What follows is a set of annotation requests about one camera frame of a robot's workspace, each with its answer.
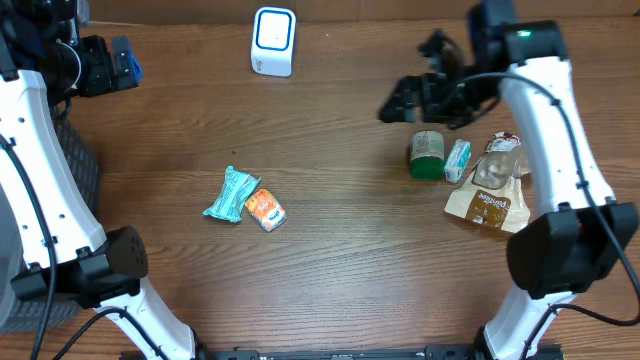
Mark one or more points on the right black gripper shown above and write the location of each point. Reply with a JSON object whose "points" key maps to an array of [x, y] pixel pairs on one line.
{"points": [[435, 88]]}

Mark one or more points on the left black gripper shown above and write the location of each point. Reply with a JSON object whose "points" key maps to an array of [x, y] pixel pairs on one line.
{"points": [[100, 65]]}

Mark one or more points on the green lid jar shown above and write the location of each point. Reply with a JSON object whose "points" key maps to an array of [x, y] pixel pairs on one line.
{"points": [[427, 155]]}

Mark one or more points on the small teal white carton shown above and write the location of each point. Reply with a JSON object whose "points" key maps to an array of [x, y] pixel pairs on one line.
{"points": [[457, 161]]}

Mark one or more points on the brown nut snack bag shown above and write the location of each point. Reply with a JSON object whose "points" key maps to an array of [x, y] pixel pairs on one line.
{"points": [[492, 194]]}

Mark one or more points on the orange snack packet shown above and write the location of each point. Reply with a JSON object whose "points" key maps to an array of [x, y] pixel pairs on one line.
{"points": [[266, 210]]}

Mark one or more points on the teal snack bar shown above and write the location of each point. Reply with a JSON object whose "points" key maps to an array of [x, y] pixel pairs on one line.
{"points": [[237, 188]]}

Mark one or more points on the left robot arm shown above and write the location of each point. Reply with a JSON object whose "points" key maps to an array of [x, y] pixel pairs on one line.
{"points": [[67, 253]]}

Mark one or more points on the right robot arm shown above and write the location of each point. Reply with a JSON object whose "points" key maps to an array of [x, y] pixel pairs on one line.
{"points": [[581, 230]]}

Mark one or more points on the white barcode scanner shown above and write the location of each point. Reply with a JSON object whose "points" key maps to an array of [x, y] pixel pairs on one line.
{"points": [[273, 40]]}

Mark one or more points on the grey plastic mesh basket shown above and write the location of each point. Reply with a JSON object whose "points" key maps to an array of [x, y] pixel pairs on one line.
{"points": [[19, 316]]}

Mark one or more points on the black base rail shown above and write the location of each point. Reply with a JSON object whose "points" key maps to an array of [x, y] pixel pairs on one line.
{"points": [[350, 355]]}

